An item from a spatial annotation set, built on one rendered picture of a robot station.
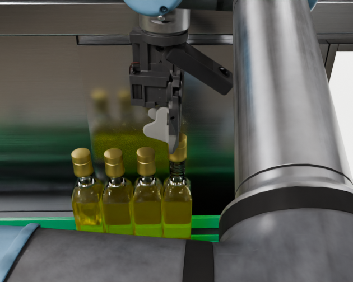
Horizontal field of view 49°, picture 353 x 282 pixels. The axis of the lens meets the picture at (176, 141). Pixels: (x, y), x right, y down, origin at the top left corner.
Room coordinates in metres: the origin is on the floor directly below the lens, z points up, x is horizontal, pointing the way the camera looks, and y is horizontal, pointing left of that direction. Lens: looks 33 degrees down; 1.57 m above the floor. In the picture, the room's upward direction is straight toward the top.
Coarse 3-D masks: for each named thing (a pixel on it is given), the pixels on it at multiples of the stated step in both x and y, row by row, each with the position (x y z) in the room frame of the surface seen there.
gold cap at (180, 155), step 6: (180, 138) 0.58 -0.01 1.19; (186, 138) 0.58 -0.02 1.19; (168, 144) 0.58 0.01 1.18; (180, 144) 0.57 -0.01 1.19; (186, 144) 0.58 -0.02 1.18; (168, 150) 0.58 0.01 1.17; (180, 150) 0.57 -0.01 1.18; (186, 150) 0.58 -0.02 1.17; (168, 156) 0.57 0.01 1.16; (174, 156) 0.57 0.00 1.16; (180, 156) 0.57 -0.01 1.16; (186, 156) 0.58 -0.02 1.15
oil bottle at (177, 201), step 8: (168, 184) 0.57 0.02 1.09; (184, 184) 0.57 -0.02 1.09; (168, 192) 0.56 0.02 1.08; (176, 192) 0.56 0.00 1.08; (184, 192) 0.56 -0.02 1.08; (168, 200) 0.55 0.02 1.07; (176, 200) 0.55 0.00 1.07; (184, 200) 0.55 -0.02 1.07; (168, 208) 0.55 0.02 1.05; (176, 208) 0.55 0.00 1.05; (184, 208) 0.55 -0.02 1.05; (168, 216) 0.55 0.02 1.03; (176, 216) 0.55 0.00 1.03; (184, 216) 0.55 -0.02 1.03; (168, 224) 0.55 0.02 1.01; (176, 224) 0.55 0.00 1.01; (184, 224) 0.55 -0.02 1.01; (168, 232) 0.55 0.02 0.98; (176, 232) 0.55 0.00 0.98; (184, 232) 0.55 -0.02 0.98
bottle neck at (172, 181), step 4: (184, 160) 0.58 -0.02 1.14; (172, 164) 0.57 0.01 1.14; (176, 164) 0.57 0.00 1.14; (180, 164) 0.57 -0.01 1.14; (184, 164) 0.58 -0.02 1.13; (172, 168) 0.57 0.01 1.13; (176, 168) 0.57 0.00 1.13; (180, 168) 0.57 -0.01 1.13; (184, 168) 0.58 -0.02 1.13; (172, 172) 0.57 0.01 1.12; (176, 172) 0.57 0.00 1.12; (180, 172) 0.57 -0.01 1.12; (184, 172) 0.58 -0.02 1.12; (172, 176) 0.57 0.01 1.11; (176, 176) 0.57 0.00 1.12; (180, 176) 0.57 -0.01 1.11; (184, 176) 0.58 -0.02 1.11; (172, 180) 0.57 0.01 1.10; (176, 180) 0.57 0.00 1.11; (180, 180) 0.57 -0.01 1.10; (184, 180) 0.58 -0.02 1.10; (172, 184) 0.57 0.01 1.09; (176, 184) 0.57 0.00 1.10; (180, 184) 0.57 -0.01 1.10
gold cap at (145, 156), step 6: (138, 150) 0.59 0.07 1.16; (144, 150) 0.59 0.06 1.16; (150, 150) 0.59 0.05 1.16; (138, 156) 0.57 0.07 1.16; (144, 156) 0.57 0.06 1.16; (150, 156) 0.57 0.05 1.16; (138, 162) 0.57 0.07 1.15; (144, 162) 0.56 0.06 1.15; (150, 162) 0.57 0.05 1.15; (138, 168) 0.57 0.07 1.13; (144, 168) 0.56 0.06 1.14; (150, 168) 0.57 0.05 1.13; (144, 174) 0.56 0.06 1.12; (150, 174) 0.57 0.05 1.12
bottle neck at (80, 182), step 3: (78, 177) 0.57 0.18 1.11; (84, 177) 0.56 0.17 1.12; (87, 177) 0.57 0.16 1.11; (90, 177) 0.57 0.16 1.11; (78, 180) 0.57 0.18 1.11; (81, 180) 0.56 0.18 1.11; (84, 180) 0.56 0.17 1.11; (87, 180) 0.57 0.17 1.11; (90, 180) 0.57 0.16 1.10; (93, 180) 0.58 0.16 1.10; (78, 183) 0.57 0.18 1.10; (81, 183) 0.56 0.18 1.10; (84, 183) 0.56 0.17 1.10; (87, 183) 0.57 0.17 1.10; (90, 183) 0.57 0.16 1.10; (84, 186) 0.56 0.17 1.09
